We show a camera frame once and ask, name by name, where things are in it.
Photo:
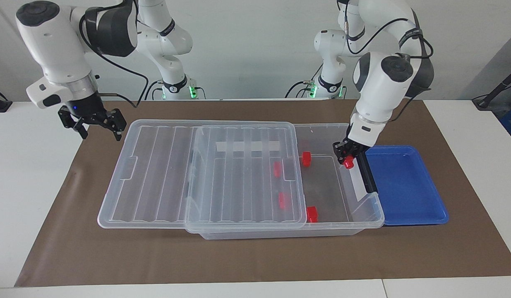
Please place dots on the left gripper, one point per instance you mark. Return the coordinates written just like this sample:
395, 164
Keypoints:
358, 150

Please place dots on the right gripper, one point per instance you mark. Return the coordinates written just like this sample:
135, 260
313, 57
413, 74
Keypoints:
87, 106

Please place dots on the red block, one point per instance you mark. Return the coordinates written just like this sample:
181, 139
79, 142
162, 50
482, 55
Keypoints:
277, 169
312, 214
283, 200
306, 159
349, 163

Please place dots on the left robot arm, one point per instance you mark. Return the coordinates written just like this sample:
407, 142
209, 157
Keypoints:
379, 89

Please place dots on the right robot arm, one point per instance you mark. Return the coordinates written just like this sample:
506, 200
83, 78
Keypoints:
58, 45

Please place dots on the clear plastic box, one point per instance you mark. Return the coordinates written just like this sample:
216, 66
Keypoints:
325, 186

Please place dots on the blue tray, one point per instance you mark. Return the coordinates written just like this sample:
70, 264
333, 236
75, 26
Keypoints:
404, 182

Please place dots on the clear plastic lid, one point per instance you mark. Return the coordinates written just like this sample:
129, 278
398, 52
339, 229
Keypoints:
156, 174

